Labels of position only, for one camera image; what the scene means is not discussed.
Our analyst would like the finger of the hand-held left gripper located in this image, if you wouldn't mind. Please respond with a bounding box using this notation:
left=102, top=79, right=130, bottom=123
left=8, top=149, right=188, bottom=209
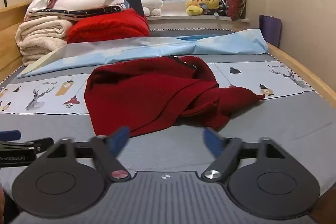
left=0, top=138, right=54, bottom=153
left=0, top=130, right=21, bottom=140

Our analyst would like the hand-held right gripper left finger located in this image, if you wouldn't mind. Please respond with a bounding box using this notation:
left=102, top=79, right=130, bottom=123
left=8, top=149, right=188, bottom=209
left=49, top=126, right=132, bottom=182

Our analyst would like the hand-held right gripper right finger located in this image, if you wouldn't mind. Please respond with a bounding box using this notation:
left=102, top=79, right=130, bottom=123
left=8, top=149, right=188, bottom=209
left=201, top=127, right=288, bottom=183

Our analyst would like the dark red knitted sweater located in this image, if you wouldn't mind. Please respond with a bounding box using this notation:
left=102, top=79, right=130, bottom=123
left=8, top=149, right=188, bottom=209
left=84, top=55, right=265, bottom=138

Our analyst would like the grey printed bedsheet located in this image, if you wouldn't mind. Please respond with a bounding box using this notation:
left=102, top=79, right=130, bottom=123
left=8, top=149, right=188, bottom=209
left=0, top=27, right=336, bottom=198

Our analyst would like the light blue sheet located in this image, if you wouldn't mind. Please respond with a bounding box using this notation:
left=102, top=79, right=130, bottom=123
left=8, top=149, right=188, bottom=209
left=17, top=29, right=268, bottom=79

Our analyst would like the cream folded quilt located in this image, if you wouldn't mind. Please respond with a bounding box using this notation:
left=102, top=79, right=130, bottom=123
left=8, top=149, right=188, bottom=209
left=15, top=15, right=74, bottom=66

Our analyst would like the red folded blanket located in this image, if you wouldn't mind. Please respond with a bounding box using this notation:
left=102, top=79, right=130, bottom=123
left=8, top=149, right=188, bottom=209
left=67, top=9, right=151, bottom=44

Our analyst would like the navy patterned folded blanket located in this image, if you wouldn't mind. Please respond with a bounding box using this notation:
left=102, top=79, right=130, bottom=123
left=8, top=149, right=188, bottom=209
left=28, top=4, right=126, bottom=20

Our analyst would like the yellow duck plush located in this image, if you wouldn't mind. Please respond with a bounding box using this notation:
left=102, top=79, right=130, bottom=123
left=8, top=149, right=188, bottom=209
left=186, top=0, right=205, bottom=15

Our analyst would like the black and white plush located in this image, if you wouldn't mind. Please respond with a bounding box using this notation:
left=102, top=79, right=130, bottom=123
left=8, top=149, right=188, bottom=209
left=217, top=0, right=229, bottom=16

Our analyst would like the white plush toy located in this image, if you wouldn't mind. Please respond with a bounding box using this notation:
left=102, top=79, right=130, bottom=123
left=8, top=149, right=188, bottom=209
left=141, top=0, right=163, bottom=17

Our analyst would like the yellow bear plush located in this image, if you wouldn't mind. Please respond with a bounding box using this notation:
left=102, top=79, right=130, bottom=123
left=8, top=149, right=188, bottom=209
left=202, top=0, right=219, bottom=10

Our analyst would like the dark red pillow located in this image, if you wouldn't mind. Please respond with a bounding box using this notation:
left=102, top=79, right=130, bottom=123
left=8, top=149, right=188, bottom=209
left=226, top=0, right=246, bottom=21

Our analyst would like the white folded blanket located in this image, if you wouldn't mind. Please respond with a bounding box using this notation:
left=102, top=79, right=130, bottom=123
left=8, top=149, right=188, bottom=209
left=25, top=0, right=125, bottom=14

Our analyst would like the wooden bed frame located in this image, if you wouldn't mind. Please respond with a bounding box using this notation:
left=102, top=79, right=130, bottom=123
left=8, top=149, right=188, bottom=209
left=0, top=2, right=336, bottom=101

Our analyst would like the purple board by wall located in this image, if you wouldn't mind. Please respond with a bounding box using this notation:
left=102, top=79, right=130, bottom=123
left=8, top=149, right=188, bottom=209
left=259, top=14, right=282, bottom=50

